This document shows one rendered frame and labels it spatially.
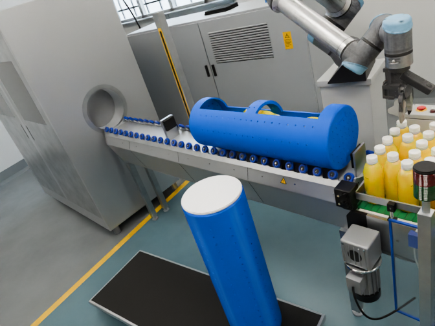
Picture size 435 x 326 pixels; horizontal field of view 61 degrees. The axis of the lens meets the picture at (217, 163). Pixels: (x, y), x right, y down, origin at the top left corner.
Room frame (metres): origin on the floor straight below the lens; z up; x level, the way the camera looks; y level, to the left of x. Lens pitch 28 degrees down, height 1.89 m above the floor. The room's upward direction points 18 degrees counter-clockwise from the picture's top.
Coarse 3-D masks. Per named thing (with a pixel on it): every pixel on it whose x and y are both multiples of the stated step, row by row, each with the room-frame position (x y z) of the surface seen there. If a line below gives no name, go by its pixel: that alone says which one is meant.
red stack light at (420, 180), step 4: (412, 172) 0.81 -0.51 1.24; (416, 176) 0.79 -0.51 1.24; (420, 176) 0.78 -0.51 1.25; (424, 176) 0.77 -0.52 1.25; (428, 176) 0.76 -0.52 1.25; (432, 176) 0.76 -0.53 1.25; (416, 180) 0.79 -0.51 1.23; (420, 180) 0.78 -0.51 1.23; (424, 180) 0.77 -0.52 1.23; (428, 180) 0.76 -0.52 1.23; (432, 180) 0.76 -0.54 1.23; (416, 184) 0.79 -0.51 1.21; (420, 184) 0.78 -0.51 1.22; (424, 184) 0.77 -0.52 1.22; (428, 184) 0.76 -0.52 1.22; (432, 184) 0.76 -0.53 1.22
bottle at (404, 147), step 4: (412, 140) 1.19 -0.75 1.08; (400, 144) 1.22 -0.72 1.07; (404, 144) 1.20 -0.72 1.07; (408, 144) 1.19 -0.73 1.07; (412, 144) 1.18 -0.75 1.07; (400, 148) 1.21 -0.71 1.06; (404, 148) 1.19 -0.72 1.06; (408, 148) 1.18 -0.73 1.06; (412, 148) 1.17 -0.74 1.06; (400, 152) 1.20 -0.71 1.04; (404, 152) 1.19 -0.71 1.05; (400, 156) 1.20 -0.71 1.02; (404, 156) 1.18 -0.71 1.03
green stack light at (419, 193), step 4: (416, 188) 0.79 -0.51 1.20; (420, 188) 0.78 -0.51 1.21; (424, 188) 0.77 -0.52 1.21; (428, 188) 0.76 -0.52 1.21; (432, 188) 0.76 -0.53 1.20; (416, 192) 0.79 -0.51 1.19; (420, 192) 0.78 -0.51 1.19; (424, 192) 0.77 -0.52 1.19; (428, 192) 0.76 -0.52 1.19; (432, 192) 0.76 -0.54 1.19; (416, 196) 0.79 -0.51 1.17; (420, 196) 0.78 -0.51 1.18; (424, 196) 0.77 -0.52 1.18; (428, 196) 0.76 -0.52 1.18; (432, 196) 0.76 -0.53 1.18; (420, 200) 0.78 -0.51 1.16; (424, 200) 0.77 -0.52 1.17; (428, 200) 0.76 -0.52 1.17; (432, 200) 0.76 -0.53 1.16
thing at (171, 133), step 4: (168, 116) 2.38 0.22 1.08; (172, 116) 2.37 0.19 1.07; (160, 120) 2.35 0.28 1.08; (164, 120) 2.34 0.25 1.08; (168, 120) 2.35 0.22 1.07; (172, 120) 2.37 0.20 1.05; (164, 124) 2.33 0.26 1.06; (168, 124) 2.34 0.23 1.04; (172, 124) 2.36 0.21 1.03; (176, 124) 2.38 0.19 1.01; (164, 128) 2.34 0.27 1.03; (168, 128) 2.34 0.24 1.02; (172, 128) 2.37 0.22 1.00; (176, 128) 2.39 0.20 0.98; (164, 132) 2.35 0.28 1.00; (168, 132) 2.35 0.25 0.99; (172, 132) 2.37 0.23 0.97; (176, 132) 2.38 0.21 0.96; (168, 136) 2.34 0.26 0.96; (172, 136) 2.36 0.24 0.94
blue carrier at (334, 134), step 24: (192, 120) 1.95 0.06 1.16; (216, 120) 1.80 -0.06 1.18; (240, 120) 1.67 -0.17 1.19; (264, 120) 1.56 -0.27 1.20; (288, 120) 1.47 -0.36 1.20; (312, 120) 1.38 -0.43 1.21; (336, 120) 1.34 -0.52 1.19; (216, 144) 1.83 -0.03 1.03; (240, 144) 1.66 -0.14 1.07; (264, 144) 1.53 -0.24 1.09; (288, 144) 1.42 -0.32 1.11; (312, 144) 1.33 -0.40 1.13; (336, 144) 1.32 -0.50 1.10; (336, 168) 1.30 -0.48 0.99
